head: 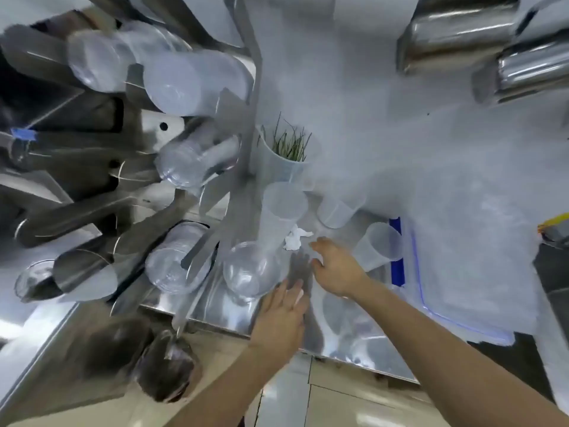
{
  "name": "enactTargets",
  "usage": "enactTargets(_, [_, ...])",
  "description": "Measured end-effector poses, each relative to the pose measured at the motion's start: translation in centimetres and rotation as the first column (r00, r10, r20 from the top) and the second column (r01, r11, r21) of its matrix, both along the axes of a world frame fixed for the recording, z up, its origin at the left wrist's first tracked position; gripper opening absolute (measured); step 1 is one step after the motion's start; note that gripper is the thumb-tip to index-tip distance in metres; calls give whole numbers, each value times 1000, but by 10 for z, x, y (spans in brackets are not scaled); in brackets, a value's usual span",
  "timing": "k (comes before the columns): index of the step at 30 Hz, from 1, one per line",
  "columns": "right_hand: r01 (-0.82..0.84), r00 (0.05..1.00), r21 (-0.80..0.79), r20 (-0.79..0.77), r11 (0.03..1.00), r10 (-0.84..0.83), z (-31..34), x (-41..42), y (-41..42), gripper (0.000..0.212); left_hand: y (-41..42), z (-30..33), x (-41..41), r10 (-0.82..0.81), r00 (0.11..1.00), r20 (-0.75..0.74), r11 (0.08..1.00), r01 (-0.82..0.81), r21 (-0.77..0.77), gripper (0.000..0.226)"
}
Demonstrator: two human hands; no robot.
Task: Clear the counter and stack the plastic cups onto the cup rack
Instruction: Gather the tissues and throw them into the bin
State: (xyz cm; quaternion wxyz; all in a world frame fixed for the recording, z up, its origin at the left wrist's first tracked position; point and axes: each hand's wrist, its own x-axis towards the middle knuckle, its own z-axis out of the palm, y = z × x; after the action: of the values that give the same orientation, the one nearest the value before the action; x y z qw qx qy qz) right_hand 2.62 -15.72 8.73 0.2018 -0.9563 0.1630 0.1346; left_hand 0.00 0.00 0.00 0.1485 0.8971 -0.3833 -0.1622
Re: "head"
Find stainless steel cup rack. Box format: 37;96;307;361
0;0;264;336

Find stainless steel pitcher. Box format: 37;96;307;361
472;30;569;106
396;0;521;77

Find person's left hand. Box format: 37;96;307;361
250;278;311;366

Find stack of clear plastic cups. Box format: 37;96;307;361
66;20;192;94
144;221;219;294
153;122;243;190

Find tall frosted plastic cup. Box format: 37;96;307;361
351;222;404;273
257;181;309;259

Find wide clear plastic cup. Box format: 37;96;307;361
222;241;283;304

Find yellow plastic object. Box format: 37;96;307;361
537;212;569;245

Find small translucent measuring cup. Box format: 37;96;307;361
316;190;367;230

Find person's right hand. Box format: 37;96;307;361
309;237;372;300

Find person's right forearm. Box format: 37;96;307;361
353;278;569;427

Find green grass sprigs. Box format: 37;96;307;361
259;112;314;163

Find person's left forearm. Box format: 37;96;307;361
164;344;296;427

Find translucent measuring jug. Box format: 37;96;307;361
254;124;322;193

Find bin with black bag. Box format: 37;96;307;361
133;331;203;403

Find clear container with blue clips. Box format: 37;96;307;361
389;216;516;346

